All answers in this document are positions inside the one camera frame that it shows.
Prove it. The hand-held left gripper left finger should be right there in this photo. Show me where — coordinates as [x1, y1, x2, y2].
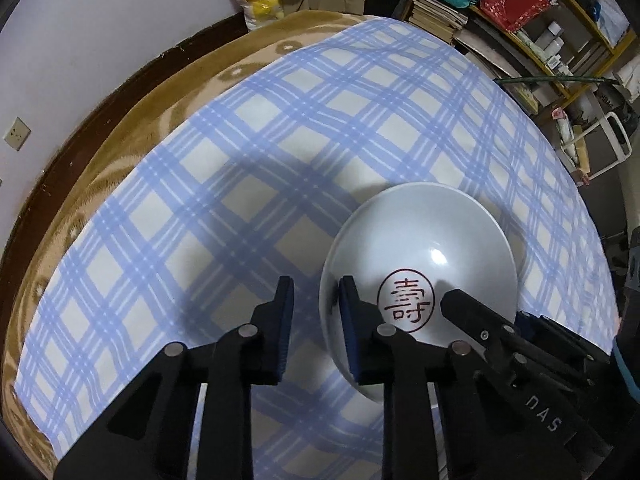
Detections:
[52, 275, 296, 480]

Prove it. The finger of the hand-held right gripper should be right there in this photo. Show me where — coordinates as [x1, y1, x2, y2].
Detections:
[442, 287, 553, 386]
[515, 311, 613, 367]

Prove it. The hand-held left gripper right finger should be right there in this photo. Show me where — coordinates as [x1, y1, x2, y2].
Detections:
[339, 275, 506, 480]

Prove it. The white bowl with red print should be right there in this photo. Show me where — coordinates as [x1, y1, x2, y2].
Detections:
[319, 183, 518, 403]

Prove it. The blue plaid cloth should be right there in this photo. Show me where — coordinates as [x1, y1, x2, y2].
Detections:
[12, 16, 618, 480]

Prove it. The white metal rack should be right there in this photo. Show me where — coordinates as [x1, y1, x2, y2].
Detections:
[565, 112, 632, 181]

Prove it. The green rod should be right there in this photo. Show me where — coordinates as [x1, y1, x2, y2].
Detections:
[492, 74, 619, 87]

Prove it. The brown patterned blanket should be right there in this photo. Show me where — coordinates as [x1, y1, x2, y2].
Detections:
[0, 7, 386, 480]

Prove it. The white plastic bottle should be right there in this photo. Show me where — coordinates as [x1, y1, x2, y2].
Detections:
[534, 22, 565, 58]

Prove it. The stack of books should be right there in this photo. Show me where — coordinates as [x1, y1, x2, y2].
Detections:
[406, 0, 469, 45]

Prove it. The wooden shelf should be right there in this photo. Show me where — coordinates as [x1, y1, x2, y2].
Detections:
[395, 0, 640, 111]

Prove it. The dark wooden bed frame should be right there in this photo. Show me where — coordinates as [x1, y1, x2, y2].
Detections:
[0, 10, 251, 361]

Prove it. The wall outlet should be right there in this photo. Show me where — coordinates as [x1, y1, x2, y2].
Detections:
[2, 117, 32, 152]

